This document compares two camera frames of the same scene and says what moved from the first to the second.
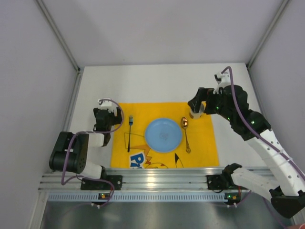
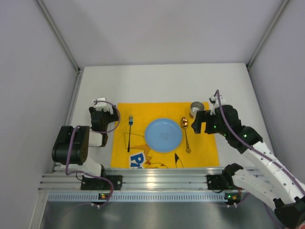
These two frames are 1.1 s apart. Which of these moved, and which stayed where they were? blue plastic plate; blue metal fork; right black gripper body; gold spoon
Moved: right black gripper body
Stayed: blue metal fork; blue plastic plate; gold spoon
